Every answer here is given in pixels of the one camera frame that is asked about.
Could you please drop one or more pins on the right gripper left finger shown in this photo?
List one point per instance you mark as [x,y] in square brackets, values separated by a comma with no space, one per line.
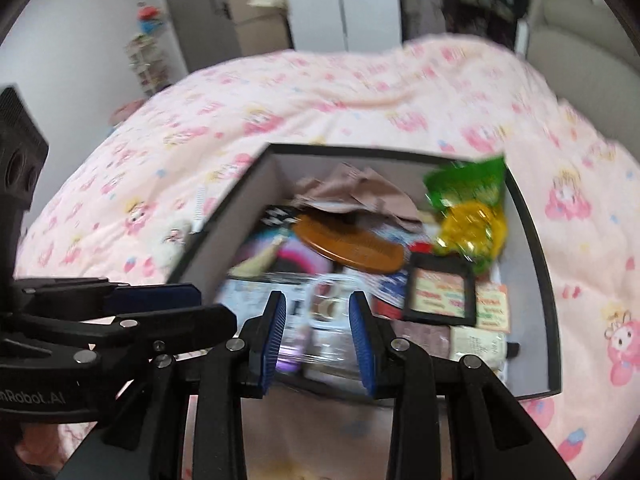
[262,337]

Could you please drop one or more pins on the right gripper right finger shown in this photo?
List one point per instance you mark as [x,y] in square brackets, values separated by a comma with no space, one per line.
[372,337]

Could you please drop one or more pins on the wooden comb with tassel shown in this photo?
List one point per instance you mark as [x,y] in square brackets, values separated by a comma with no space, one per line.
[342,243]

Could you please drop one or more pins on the green yellow corn package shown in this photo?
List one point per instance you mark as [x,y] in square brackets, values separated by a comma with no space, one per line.
[468,197]

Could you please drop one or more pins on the white smartwatch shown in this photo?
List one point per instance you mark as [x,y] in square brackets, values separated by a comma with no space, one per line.
[200,215]

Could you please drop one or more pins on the white fluffy plush toy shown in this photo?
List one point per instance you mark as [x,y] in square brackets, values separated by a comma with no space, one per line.
[168,242]

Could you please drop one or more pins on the blue white patterned packet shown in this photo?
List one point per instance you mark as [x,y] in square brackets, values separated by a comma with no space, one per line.
[390,283]

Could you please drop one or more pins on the black Smart Devil booklet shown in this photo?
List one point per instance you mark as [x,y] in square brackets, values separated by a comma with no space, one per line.
[273,233]

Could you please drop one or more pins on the black framed small box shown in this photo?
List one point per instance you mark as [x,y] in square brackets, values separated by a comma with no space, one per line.
[440,291]

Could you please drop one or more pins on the cream sachet packet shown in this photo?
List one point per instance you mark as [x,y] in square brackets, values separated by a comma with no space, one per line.
[490,347]

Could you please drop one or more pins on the pink cartoon print blanket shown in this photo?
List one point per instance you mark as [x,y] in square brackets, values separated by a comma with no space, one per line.
[450,95]

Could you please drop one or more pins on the white shelf with toys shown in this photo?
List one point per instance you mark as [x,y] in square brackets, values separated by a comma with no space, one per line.
[146,59]

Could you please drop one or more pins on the brown wardrobe cabinet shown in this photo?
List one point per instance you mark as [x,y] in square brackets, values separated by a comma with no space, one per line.
[261,26]

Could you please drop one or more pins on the grey door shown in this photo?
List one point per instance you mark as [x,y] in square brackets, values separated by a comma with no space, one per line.
[205,32]

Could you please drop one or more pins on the grey padded headboard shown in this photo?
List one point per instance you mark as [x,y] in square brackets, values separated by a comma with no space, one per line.
[586,57]

